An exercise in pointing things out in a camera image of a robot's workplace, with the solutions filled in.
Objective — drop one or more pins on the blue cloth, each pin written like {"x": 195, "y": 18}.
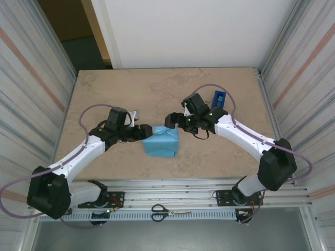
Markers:
{"x": 162, "y": 142}

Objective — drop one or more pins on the clear tape roll teal core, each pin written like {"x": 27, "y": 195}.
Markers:
{"x": 220, "y": 100}

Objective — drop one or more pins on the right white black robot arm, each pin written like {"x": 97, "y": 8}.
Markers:
{"x": 243, "y": 133}

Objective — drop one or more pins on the blue tape dispenser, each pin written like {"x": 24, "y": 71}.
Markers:
{"x": 218, "y": 99}

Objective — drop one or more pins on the small electronics board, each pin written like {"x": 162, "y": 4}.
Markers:
{"x": 244, "y": 214}
{"x": 102, "y": 215}

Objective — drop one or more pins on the brown wooden door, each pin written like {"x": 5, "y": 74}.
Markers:
{"x": 65, "y": 18}

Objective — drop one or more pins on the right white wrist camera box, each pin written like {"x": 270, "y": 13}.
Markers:
{"x": 187, "y": 113}

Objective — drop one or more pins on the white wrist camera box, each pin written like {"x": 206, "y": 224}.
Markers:
{"x": 134, "y": 117}
{"x": 187, "y": 113}

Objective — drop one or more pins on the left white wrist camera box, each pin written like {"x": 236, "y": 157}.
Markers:
{"x": 134, "y": 117}

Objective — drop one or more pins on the aluminium rail frame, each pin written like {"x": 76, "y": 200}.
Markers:
{"x": 170, "y": 188}

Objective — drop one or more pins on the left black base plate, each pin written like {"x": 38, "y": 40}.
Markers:
{"x": 117, "y": 196}

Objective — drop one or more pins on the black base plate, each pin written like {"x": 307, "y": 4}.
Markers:
{"x": 117, "y": 196}
{"x": 222, "y": 198}

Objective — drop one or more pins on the aluminium side rail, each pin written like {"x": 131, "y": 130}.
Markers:
{"x": 267, "y": 104}

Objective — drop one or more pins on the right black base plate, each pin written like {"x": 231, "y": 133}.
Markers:
{"x": 222, "y": 198}

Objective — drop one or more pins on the wooden door frame post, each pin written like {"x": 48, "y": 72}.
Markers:
{"x": 95, "y": 26}

